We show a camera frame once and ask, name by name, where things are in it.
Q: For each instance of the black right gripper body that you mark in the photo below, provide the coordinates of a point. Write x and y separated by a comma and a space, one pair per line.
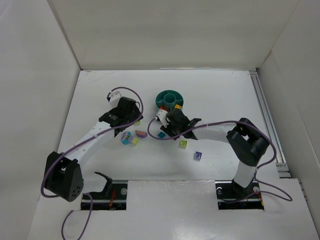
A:
171, 116

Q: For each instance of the teal square lego brick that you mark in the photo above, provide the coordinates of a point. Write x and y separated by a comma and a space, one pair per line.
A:
161, 135

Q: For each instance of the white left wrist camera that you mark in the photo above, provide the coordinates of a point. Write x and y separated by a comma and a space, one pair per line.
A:
114, 98

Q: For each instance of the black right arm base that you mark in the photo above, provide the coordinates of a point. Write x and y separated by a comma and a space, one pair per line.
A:
231, 196

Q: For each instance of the purple butterfly lego piece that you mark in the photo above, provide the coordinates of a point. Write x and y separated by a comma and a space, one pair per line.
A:
141, 134

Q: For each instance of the purple lego brick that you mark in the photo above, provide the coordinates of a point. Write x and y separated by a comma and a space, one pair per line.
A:
197, 156

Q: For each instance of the aluminium rail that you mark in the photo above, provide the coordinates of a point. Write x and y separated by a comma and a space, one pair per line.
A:
280, 162

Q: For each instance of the pale green lego brick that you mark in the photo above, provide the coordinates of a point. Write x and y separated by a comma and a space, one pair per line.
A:
134, 141

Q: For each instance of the teal flower lego piece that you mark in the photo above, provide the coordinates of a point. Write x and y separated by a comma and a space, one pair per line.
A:
126, 138

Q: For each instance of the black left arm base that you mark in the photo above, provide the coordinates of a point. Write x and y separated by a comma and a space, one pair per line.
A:
104, 193

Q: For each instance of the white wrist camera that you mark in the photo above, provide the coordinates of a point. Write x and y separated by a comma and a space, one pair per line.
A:
161, 115
114, 98

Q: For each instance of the teal round divided container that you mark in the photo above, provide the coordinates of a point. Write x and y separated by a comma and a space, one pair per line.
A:
169, 99

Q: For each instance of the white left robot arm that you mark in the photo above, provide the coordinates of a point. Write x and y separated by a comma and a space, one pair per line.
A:
63, 171

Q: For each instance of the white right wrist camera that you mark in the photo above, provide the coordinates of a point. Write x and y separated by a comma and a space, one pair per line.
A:
161, 115

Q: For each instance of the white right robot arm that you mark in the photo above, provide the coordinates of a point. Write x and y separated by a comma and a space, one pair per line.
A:
247, 142

